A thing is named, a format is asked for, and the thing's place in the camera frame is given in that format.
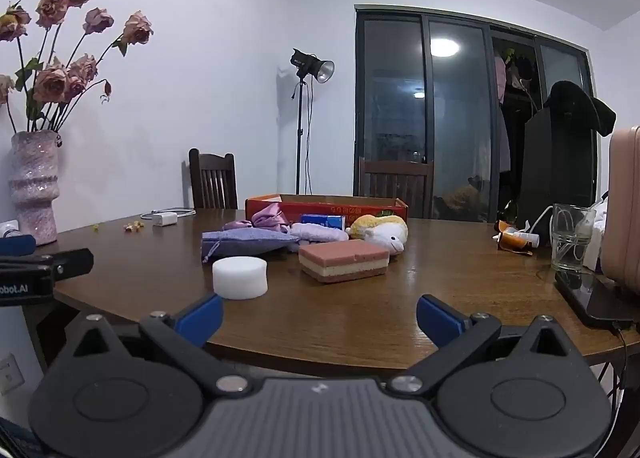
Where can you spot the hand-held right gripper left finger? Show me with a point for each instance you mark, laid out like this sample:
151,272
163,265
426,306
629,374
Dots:
200,320

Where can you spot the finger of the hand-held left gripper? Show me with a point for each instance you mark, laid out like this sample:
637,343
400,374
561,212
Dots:
17,245
70,262

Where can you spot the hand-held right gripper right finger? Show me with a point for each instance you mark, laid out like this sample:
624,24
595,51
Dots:
440,322

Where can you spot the yellow white plush toy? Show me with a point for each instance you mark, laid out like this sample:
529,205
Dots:
382,235

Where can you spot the pink layered sponge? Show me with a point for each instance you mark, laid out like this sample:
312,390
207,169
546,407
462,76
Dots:
342,258

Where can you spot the pink satin scrunchie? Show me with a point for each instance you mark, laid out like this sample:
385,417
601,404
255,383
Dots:
270,215

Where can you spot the light purple fuzzy pouch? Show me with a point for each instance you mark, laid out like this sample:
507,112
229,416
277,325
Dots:
320,234

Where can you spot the small blue white pack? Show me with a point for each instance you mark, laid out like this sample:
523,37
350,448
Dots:
320,221

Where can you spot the red orange cardboard box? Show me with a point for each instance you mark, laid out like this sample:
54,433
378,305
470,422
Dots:
320,205

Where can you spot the white round sponge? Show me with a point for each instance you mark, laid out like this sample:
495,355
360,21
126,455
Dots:
240,278

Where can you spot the pink ceramic vase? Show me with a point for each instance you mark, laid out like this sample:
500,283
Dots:
34,188

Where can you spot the scattered dried petals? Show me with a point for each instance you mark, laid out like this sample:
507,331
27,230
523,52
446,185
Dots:
132,227

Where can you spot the white charger adapter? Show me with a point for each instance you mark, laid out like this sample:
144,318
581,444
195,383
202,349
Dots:
165,219

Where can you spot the orange crumpled wrapper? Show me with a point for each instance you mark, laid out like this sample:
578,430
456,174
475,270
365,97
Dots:
512,240

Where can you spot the dark glass bottle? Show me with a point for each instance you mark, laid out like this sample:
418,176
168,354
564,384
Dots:
509,212

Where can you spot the dark wooden slatted chair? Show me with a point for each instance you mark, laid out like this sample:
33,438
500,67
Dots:
395,182
212,180

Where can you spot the clear glass cup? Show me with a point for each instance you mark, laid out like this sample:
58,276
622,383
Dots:
572,243

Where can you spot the black phone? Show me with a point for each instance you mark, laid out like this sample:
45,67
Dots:
595,300

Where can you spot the white plastic packaging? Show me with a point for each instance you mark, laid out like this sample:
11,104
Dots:
597,238

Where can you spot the black framed sliding glass door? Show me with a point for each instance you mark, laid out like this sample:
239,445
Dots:
455,127

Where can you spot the pink suitcase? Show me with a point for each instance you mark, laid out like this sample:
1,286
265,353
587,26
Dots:
625,208

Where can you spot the hanging pink garment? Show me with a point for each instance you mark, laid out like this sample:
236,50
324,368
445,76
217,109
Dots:
500,77

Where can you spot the black cloth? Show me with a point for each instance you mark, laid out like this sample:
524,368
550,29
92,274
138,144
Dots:
575,100

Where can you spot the black studio light on stand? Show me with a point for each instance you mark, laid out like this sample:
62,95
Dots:
306,62

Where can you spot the white wall socket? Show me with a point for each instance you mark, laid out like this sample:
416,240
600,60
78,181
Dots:
10,375

